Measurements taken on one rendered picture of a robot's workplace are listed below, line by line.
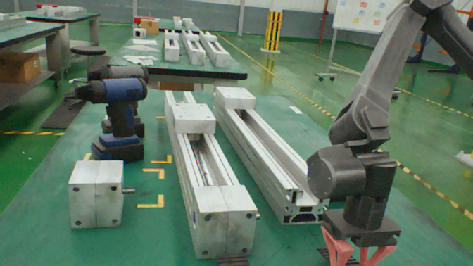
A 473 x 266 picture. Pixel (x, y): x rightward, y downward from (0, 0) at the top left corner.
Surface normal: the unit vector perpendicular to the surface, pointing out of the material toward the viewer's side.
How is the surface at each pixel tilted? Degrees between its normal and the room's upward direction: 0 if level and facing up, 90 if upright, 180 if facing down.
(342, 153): 43
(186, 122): 90
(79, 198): 90
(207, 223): 90
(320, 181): 90
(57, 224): 0
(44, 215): 0
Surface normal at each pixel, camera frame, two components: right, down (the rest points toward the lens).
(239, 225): 0.22, 0.35
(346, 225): 0.10, -0.94
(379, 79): 0.31, -0.52
